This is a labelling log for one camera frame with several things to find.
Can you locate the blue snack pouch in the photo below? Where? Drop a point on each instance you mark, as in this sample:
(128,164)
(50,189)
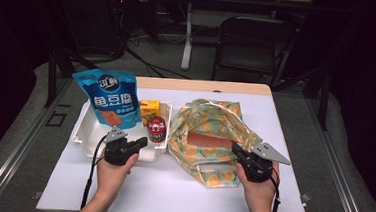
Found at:
(109,97)

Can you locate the person's left hand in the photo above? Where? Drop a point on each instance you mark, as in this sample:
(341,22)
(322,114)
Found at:
(114,179)

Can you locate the white plastic tray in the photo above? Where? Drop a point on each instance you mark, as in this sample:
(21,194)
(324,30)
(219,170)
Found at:
(88,135)

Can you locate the black metal stand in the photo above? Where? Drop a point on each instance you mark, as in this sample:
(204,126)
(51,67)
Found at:
(51,76)
(325,102)

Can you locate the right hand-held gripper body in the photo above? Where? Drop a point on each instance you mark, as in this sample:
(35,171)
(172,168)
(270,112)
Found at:
(258,167)

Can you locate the red can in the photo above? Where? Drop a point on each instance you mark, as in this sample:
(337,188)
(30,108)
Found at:
(156,129)

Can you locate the dark equipment cabinet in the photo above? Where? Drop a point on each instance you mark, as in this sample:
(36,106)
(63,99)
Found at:
(91,29)

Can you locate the yellow juice box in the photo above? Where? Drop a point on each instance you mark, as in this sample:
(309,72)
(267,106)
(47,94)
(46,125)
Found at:
(149,108)

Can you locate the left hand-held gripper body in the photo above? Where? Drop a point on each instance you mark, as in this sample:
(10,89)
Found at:
(117,153)

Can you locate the black folding chair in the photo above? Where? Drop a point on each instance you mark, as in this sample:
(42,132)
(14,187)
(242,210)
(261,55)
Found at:
(246,60)

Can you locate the aluminium floor rail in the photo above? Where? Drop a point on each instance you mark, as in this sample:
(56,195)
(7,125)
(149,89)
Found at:
(5,160)
(347,194)

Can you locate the person's right hand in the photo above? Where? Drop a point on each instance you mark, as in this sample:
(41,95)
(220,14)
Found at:
(260,194)

